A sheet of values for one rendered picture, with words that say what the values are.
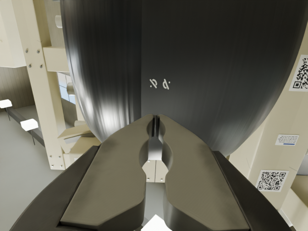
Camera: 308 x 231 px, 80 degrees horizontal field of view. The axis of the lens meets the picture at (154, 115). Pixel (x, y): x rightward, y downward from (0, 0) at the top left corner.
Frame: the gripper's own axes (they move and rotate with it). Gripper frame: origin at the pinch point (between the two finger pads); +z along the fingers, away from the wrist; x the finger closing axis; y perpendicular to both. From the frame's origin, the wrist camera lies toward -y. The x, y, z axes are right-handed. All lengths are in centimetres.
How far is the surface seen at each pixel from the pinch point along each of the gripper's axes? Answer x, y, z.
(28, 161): -432, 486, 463
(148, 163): -1, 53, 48
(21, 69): -744, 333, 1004
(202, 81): 5.0, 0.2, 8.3
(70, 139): -40, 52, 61
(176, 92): 2.3, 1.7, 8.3
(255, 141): 26.3, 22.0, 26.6
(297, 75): 29.7, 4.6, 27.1
